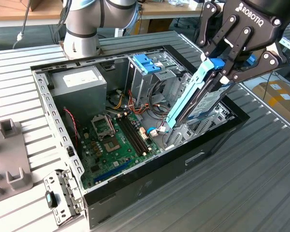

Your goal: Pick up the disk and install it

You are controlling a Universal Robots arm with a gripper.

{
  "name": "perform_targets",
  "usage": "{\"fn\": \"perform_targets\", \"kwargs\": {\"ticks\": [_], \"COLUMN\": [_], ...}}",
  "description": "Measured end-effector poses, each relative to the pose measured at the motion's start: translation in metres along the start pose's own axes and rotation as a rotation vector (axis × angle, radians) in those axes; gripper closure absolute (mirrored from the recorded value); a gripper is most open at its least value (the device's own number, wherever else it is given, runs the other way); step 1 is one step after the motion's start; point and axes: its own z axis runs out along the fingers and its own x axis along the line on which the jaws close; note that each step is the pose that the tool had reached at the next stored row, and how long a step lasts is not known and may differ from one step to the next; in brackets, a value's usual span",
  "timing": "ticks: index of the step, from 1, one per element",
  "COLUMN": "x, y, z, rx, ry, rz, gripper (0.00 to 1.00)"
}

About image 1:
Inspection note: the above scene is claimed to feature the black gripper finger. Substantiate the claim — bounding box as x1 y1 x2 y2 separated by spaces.
220 26 289 83
196 0 240 58

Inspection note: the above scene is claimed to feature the hard disk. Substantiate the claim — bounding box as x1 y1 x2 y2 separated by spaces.
166 55 257 128

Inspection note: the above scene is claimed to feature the grey metal disk bay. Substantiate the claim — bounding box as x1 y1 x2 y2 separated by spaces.
164 116 229 152

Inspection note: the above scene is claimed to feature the cardboard box with labels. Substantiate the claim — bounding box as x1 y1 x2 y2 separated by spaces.
252 81 290 132

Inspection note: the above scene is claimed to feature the long wooden desk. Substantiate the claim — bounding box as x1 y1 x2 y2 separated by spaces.
0 0 227 29

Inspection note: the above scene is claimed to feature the small brown cardboard box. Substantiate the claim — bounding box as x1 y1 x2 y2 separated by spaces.
141 18 174 34

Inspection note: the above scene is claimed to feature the blue plastic drive latch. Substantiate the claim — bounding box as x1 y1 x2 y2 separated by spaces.
132 54 167 75

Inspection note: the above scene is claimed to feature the silver metal drive cage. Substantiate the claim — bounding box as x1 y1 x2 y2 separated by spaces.
124 50 193 109

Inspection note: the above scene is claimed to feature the black RAM slot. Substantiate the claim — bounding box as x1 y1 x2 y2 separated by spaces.
122 115 151 153
116 116 144 157

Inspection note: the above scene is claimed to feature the grey power supply unit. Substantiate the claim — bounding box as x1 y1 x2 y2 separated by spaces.
49 65 108 121

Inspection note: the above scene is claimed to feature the metal socket cover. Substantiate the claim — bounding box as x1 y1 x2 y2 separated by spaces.
90 115 116 140

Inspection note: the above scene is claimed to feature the CPU socket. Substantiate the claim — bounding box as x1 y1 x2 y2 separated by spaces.
103 138 123 153

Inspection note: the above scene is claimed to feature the black open PC case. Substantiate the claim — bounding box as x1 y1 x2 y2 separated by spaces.
30 44 251 230

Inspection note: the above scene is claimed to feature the green motherboard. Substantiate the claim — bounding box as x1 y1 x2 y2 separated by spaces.
78 112 161 190

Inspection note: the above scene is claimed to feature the blue expansion slot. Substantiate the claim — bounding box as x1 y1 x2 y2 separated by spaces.
93 158 132 183

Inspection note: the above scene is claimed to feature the black teal latch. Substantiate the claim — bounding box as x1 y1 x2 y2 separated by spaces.
45 190 58 208

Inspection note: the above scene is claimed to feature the grey parts rack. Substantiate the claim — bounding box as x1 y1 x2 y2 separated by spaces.
0 118 34 206

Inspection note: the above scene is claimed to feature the orange black wire bundle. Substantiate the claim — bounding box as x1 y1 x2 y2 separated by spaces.
128 89 174 132

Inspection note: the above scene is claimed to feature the yellow black wire bundle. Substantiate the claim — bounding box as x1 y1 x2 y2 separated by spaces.
107 89 126 111

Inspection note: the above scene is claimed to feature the blue data wire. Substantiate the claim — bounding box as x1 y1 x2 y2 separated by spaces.
146 127 171 137

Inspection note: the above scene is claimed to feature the red black twisted wire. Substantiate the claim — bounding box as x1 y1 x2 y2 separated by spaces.
63 108 80 148

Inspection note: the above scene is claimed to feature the black cable with silver sleeve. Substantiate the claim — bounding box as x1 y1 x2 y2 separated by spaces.
12 0 31 50

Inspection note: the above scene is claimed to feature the silver hinged slot bracket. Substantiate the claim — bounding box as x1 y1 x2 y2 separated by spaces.
43 168 84 227

